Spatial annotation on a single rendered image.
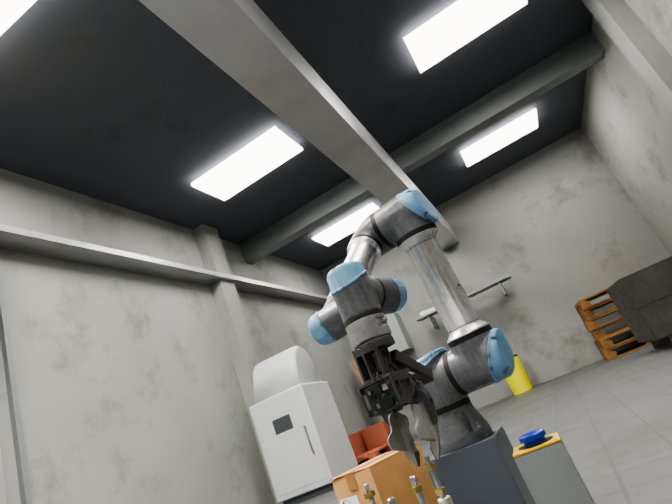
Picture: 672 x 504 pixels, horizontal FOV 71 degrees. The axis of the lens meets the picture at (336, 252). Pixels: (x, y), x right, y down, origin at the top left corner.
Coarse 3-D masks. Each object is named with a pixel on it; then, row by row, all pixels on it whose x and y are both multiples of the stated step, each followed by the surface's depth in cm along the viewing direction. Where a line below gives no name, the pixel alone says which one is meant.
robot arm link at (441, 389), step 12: (444, 348) 123; (420, 360) 121; (432, 360) 120; (444, 360) 118; (444, 372) 117; (432, 384) 118; (444, 384) 116; (456, 384) 115; (432, 396) 118; (444, 396) 117; (456, 396) 117
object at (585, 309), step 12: (588, 300) 676; (588, 312) 676; (612, 312) 679; (588, 324) 674; (612, 324) 663; (600, 336) 667; (612, 336) 656; (600, 348) 695; (612, 348) 655; (636, 348) 643
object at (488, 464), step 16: (496, 432) 114; (464, 448) 110; (480, 448) 108; (496, 448) 107; (512, 448) 120; (448, 464) 110; (464, 464) 109; (480, 464) 107; (496, 464) 106; (512, 464) 110; (432, 480) 111; (448, 480) 110; (464, 480) 108; (480, 480) 107; (496, 480) 106; (512, 480) 104; (464, 496) 108; (480, 496) 106; (496, 496) 105; (512, 496) 104; (528, 496) 108
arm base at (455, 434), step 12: (468, 396) 120; (444, 408) 116; (456, 408) 116; (468, 408) 116; (444, 420) 115; (456, 420) 114; (468, 420) 115; (480, 420) 115; (444, 432) 114; (456, 432) 113; (468, 432) 112; (480, 432) 112; (492, 432) 115; (444, 444) 113; (456, 444) 112; (468, 444) 111
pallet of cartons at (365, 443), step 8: (376, 424) 637; (384, 424) 635; (360, 432) 651; (368, 432) 640; (376, 432) 635; (384, 432) 631; (352, 440) 622; (360, 440) 642; (368, 440) 638; (376, 440) 633; (384, 440) 629; (352, 448) 612; (360, 448) 631; (368, 448) 636; (376, 448) 619; (384, 448) 622; (360, 456) 585; (368, 456) 575; (376, 456) 573
